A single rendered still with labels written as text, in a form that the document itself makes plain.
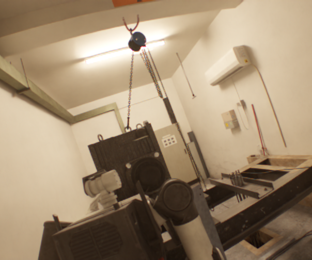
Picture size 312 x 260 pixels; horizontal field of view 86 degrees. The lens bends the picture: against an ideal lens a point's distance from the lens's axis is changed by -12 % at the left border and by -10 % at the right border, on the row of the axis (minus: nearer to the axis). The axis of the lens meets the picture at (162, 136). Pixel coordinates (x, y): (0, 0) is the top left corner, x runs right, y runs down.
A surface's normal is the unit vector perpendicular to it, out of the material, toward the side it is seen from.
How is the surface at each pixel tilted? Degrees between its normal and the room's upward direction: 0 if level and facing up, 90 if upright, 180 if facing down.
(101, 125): 90
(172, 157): 90
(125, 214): 79
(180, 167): 90
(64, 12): 90
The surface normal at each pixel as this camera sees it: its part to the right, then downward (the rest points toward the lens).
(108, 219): 0.00, -0.19
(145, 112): 0.23, -0.08
